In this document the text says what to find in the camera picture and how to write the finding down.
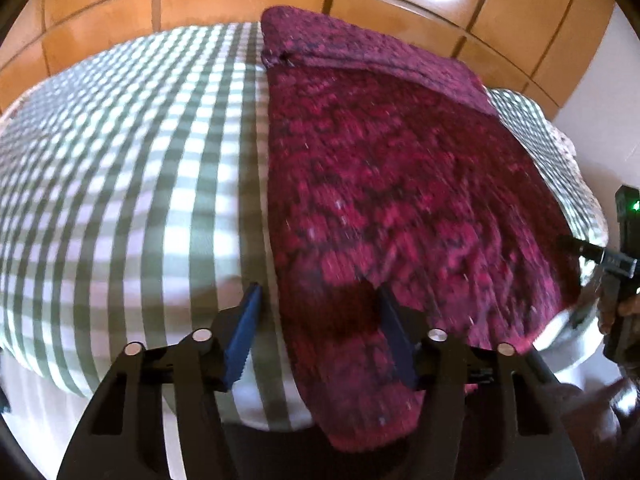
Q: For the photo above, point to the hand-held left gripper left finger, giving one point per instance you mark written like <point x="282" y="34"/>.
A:
<point x="244" y="332"/>

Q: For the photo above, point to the green checked bed sheet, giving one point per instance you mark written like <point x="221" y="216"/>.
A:
<point x="125" y="160"/>

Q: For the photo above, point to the person's right forearm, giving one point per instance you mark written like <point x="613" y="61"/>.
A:
<point x="600" y="410"/>

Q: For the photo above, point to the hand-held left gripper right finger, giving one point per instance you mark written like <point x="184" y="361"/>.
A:
<point x="397" y="342"/>

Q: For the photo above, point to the person's right hand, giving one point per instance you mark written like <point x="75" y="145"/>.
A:
<point x="611" y="310"/>

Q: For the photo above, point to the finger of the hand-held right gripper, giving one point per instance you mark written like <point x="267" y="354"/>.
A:
<point x="582" y="246"/>

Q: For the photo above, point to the dark red patterned knit garment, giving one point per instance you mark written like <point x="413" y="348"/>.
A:
<point x="400" y="185"/>

